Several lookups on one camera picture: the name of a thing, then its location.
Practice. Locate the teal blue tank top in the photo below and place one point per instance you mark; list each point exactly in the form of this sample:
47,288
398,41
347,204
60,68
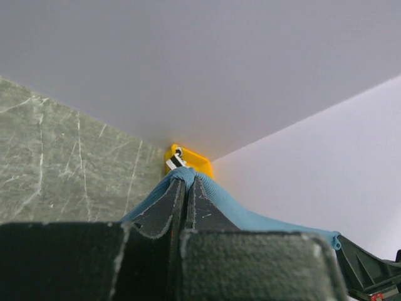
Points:
241,217

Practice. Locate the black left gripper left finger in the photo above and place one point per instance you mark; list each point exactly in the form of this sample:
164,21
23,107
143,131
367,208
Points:
162,219

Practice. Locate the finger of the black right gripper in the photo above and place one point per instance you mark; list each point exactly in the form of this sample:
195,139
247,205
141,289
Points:
366,273

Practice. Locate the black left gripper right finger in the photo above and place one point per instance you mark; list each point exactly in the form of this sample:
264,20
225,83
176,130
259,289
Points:
202,214

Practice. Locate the black white striped top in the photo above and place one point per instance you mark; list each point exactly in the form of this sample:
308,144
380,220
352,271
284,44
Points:
175,160

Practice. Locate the yellow plastic tray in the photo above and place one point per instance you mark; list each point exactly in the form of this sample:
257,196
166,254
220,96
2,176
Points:
193,160

